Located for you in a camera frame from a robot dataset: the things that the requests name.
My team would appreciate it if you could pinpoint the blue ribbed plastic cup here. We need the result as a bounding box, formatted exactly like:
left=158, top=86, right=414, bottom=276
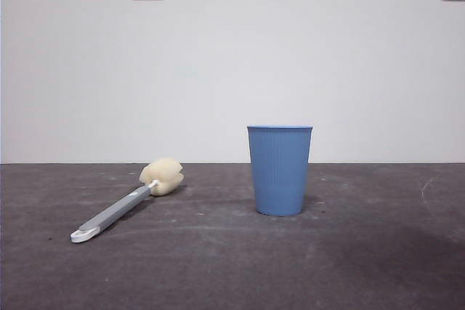
left=246, top=124, right=315, bottom=217

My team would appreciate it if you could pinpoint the grey-handled sponge cup brush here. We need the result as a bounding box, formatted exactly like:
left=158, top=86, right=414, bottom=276
left=69, top=157, right=185, bottom=245

